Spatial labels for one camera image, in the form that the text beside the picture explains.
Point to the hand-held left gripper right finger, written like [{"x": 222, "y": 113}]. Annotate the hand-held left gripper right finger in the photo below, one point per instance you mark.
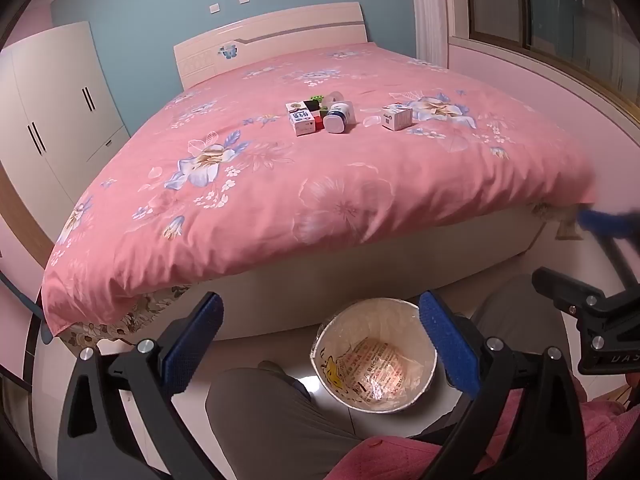
[{"x": 450, "y": 347}]

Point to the white jar with dark lid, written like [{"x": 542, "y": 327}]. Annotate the white jar with dark lid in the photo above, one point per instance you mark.
[{"x": 340, "y": 114}]

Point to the red wooden block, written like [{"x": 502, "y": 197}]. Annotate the red wooden block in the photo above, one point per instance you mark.
[{"x": 316, "y": 123}]

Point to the window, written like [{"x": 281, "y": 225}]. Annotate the window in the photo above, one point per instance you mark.
[{"x": 565, "y": 15}]

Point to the round bin with plastic bag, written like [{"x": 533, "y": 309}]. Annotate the round bin with plastic bag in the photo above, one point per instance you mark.
[{"x": 380, "y": 377}]

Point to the clear plastic box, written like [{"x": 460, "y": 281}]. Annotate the clear plastic box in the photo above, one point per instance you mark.
[{"x": 336, "y": 97}]

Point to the pink fleece garment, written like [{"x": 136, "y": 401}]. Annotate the pink fleece garment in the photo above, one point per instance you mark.
[{"x": 610, "y": 435}]

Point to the white curtain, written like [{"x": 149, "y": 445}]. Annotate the white curtain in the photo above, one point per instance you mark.
[{"x": 429, "y": 10}]

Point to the white box with blue print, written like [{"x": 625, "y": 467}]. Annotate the white box with blue print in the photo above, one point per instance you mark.
[{"x": 299, "y": 121}]

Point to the clear plastic lid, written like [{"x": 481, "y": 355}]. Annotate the clear plastic lid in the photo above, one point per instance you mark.
[{"x": 372, "y": 122}]

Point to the person's left leg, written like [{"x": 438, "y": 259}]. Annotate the person's left leg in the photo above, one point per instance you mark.
[{"x": 270, "y": 425}]

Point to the green studded block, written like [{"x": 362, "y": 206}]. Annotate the green studded block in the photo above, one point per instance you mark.
[{"x": 317, "y": 98}]

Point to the person's leg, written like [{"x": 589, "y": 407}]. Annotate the person's leg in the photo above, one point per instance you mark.
[
  {"x": 270, "y": 425},
  {"x": 515, "y": 315}
]

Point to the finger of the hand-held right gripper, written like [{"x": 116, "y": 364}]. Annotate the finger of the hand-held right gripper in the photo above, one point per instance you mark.
[
  {"x": 565, "y": 287},
  {"x": 602, "y": 222}
]

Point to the small white box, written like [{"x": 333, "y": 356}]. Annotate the small white box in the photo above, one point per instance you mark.
[{"x": 396, "y": 117}]

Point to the person's right leg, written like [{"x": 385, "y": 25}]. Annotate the person's right leg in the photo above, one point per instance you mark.
[{"x": 515, "y": 315}]

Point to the white wardrobe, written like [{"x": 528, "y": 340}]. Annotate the white wardrobe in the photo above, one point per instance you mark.
[{"x": 50, "y": 110}]

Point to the pink floral blanket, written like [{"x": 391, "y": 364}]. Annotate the pink floral blanket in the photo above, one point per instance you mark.
[{"x": 300, "y": 170}]

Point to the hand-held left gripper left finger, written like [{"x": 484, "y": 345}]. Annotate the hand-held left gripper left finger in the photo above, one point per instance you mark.
[{"x": 196, "y": 340}]

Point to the floral bed sheet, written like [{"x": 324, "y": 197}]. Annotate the floral bed sheet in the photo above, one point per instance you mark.
[{"x": 125, "y": 321}]

